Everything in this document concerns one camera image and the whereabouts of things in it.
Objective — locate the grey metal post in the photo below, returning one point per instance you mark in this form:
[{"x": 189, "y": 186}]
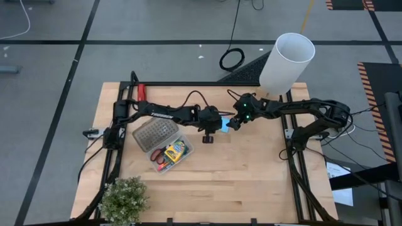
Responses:
[{"x": 394, "y": 141}]

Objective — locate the blue sticky note pad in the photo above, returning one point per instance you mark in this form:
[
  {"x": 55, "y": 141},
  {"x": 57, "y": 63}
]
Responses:
[{"x": 225, "y": 125}]

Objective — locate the red stapler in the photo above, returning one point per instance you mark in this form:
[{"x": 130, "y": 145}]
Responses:
[{"x": 142, "y": 92}]

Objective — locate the black frame clamp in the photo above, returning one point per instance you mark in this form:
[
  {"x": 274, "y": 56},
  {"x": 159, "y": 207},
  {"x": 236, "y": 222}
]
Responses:
[
  {"x": 254, "y": 222},
  {"x": 170, "y": 222}
]

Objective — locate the black mat with striped edge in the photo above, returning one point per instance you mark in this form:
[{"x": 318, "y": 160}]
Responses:
[
  {"x": 345, "y": 4},
  {"x": 383, "y": 78}
]

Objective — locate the potted artificial plant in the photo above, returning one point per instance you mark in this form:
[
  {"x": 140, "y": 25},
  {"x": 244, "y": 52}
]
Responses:
[{"x": 124, "y": 201}]

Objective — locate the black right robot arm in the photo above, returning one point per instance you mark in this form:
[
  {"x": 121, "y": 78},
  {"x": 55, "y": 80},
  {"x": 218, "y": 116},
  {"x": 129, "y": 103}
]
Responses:
[{"x": 298, "y": 105}]

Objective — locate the black metal table frame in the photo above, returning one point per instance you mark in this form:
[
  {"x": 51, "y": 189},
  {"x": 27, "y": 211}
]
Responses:
[{"x": 188, "y": 83}]

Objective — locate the white shade wooden table lamp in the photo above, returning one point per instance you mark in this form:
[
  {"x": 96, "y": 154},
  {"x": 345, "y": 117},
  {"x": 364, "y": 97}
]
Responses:
[{"x": 285, "y": 66}]

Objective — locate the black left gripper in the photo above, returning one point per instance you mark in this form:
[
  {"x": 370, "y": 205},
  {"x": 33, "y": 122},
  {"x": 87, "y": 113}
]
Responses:
[{"x": 210, "y": 120}]

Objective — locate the yellow green crayon box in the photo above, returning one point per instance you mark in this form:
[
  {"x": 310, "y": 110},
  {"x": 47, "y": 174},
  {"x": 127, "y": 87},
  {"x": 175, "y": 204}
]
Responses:
[{"x": 175, "y": 151}]

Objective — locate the black perforated floor mat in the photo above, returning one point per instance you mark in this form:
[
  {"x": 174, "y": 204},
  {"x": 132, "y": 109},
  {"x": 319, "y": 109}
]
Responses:
[{"x": 248, "y": 73}]

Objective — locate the grey floor bar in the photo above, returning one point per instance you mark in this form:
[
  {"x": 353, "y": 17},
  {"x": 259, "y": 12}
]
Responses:
[{"x": 7, "y": 69}]

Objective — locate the clear plastic pencil case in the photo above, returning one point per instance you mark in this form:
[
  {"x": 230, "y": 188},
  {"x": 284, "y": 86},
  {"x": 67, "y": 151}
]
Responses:
[{"x": 150, "y": 133}]

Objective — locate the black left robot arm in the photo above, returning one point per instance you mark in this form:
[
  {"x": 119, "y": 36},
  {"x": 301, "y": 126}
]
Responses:
[{"x": 163, "y": 113}]

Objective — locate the black stand beam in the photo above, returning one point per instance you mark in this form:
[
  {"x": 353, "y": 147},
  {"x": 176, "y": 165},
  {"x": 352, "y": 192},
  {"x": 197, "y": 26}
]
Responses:
[{"x": 361, "y": 179}]

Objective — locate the white paper sheet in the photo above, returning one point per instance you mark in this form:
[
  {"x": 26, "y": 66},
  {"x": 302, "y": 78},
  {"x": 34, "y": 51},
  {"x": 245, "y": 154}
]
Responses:
[{"x": 344, "y": 196}]

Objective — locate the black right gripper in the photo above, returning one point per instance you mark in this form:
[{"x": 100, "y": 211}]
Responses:
[{"x": 246, "y": 108}]

